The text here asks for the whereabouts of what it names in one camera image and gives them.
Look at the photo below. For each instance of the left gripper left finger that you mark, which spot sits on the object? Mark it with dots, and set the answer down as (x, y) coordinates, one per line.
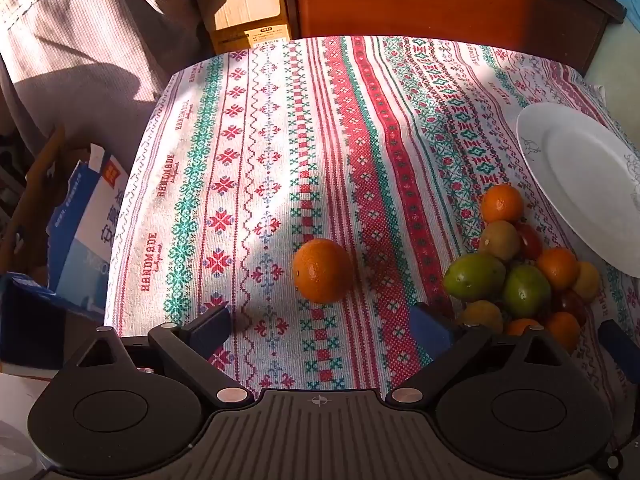
(185, 351)

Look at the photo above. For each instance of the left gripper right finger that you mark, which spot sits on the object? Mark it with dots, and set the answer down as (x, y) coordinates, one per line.
(449, 345)

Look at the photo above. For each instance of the small orange front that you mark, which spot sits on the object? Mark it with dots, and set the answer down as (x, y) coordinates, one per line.
(518, 326)

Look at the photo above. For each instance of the small orange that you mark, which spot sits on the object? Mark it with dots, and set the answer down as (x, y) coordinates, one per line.
(560, 267)
(518, 326)
(502, 202)

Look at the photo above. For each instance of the green lime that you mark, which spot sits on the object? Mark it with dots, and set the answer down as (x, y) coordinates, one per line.
(525, 290)
(474, 277)

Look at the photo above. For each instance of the dark red tomato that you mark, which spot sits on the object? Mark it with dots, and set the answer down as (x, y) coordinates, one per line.
(568, 301)

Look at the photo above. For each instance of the red cherry tomato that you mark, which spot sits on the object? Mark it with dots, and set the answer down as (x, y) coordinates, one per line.
(530, 243)

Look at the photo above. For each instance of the large orange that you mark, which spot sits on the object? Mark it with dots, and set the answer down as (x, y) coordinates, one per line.
(322, 271)

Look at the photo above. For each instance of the yellow-brown kiwi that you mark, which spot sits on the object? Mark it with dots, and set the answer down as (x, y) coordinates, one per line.
(587, 284)

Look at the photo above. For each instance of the blue white carton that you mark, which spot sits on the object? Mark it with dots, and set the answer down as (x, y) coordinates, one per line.
(82, 232)

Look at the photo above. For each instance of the patterned woven tablecloth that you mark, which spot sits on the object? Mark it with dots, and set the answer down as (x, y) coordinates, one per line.
(384, 145)

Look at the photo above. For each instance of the white ceramic plate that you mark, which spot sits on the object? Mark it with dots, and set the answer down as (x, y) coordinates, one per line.
(588, 175)

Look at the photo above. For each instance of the checked curtain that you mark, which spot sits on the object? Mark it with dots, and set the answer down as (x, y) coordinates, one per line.
(92, 67)

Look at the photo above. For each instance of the cardboard box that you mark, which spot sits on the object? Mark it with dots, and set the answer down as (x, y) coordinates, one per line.
(235, 25)

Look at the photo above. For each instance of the wooden cabinet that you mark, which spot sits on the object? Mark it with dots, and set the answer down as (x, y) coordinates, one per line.
(567, 31)

